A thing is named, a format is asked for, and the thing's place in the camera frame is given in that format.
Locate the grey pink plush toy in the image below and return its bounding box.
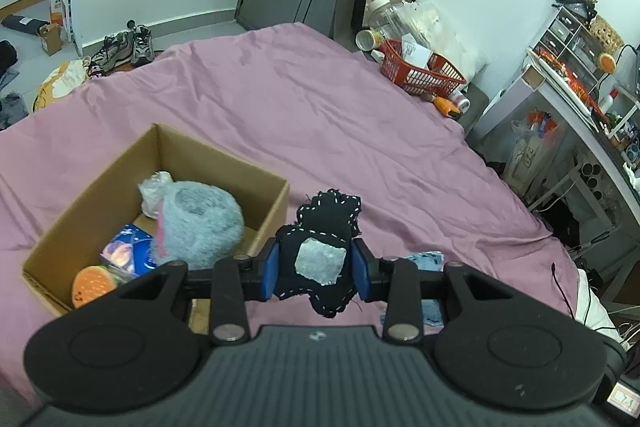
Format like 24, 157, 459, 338
152, 181, 245, 270

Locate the pair of sneakers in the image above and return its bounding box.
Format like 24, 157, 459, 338
86, 20, 155, 77

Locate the orange utility knife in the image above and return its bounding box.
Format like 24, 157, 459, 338
432, 96, 462, 120

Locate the red plastic basket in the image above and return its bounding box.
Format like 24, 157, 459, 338
380, 39, 465, 98

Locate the white desk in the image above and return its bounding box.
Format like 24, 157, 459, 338
470, 48, 639, 222

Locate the clear plastic bottle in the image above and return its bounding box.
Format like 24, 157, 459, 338
364, 0, 411, 40

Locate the blue tissue pack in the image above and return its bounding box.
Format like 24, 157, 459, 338
100, 223, 156, 281

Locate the white plastic bag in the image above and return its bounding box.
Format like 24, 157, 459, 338
502, 109, 564, 197

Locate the white crumpled soft packet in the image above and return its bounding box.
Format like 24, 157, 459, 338
138, 170, 174, 220

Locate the brown cardboard box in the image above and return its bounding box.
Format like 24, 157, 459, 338
22, 124, 290, 315

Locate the grey drawer organizer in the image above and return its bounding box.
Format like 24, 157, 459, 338
533, 8, 625, 87

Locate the black cable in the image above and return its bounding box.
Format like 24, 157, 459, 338
549, 261, 632, 348

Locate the purple bed sheet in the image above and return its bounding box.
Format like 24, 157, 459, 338
1, 24, 578, 399

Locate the paper cup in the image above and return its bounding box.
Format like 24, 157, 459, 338
355, 29, 385, 52

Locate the black stitched fabric patch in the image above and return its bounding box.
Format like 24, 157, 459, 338
274, 188, 361, 319

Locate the orange slice plush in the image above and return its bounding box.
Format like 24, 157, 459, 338
72, 265, 119, 309

